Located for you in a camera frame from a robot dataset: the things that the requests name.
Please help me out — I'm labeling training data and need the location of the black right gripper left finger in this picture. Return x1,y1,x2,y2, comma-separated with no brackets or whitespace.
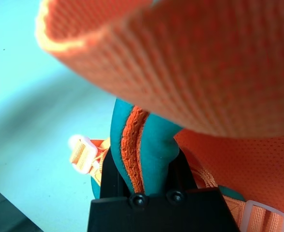
100,147,133,201

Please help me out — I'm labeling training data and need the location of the orange and teal backpack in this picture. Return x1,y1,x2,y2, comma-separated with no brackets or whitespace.
35,0,284,232

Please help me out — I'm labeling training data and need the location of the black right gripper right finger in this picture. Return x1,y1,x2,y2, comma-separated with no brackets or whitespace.
165,150,199,194

